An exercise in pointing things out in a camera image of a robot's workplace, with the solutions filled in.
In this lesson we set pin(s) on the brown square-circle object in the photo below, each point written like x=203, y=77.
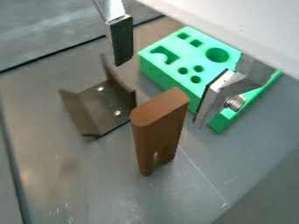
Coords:
x=157, y=125

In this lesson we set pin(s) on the green foam shape fixture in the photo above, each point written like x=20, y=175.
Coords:
x=187, y=60

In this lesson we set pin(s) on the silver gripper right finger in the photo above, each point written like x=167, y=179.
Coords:
x=222, y=93

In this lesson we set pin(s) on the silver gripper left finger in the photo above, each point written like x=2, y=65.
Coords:
x=119, y=29

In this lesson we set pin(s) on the dark grey curved stand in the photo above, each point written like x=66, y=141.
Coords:
x=101, y=108

